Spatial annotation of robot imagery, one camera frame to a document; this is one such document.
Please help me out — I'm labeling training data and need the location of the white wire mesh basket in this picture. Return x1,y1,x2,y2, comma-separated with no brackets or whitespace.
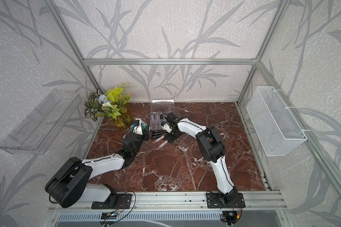
246,86,307,157

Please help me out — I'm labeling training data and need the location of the clear acrylic lipstick organizer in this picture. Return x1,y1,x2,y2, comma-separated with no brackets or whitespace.
150,99,174,131

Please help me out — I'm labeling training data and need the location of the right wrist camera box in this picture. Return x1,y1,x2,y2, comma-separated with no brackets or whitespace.
161,121,172,133

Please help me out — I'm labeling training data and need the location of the artificial flower plant vase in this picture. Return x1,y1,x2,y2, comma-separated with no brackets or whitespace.
84,84,133,128

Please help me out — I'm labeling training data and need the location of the aluminium front rail frame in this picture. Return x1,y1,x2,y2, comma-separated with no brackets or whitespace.
42,191,294,227

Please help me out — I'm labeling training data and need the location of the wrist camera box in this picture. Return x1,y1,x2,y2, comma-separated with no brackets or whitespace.
129,118,148,135
161,121,172,133

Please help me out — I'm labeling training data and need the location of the upper pink lip gloss tube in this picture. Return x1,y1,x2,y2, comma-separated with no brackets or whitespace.
153,135,165,143

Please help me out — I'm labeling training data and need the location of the clear acrylic wall shelf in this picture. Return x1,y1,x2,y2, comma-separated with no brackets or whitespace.
0,89,81,155

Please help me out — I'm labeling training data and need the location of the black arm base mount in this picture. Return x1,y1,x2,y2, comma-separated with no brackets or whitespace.
91,193,133,210

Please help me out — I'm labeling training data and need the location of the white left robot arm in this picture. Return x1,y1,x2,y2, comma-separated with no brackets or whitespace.
45,123,151,209

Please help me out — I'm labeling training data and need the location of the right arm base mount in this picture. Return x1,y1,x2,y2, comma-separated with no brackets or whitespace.
206,190,246,209

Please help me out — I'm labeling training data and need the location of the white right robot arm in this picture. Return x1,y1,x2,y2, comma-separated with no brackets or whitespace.
162,112,238,203

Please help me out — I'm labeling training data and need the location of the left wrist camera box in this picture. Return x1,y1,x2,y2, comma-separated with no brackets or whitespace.
129,118,148,135

